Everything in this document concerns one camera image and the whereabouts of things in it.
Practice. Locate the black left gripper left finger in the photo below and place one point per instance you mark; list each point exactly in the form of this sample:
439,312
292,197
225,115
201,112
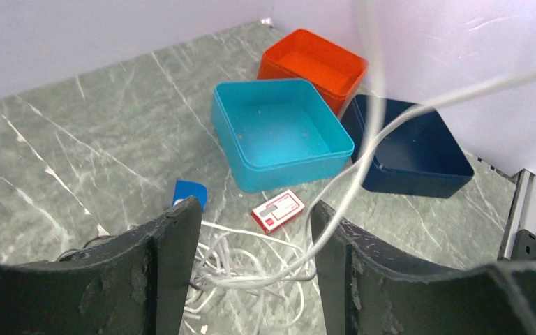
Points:
134,283

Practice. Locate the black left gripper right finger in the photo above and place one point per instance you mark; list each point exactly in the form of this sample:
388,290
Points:
368,286

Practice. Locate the small blue stamp block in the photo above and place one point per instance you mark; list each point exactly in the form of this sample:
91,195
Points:
184,189

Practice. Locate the red white small card box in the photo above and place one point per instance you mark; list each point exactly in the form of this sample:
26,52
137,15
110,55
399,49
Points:
277,211

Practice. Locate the dark blue plastic bin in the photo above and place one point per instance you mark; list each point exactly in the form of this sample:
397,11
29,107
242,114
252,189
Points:
422,158

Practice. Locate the light blue plastic bin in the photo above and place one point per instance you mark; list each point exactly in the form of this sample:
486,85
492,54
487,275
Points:
278,133

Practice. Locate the orange plastic bin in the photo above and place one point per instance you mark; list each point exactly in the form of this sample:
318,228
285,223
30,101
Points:
334,71

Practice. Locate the aluminium frame rail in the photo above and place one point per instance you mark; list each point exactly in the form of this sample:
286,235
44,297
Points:
519,238

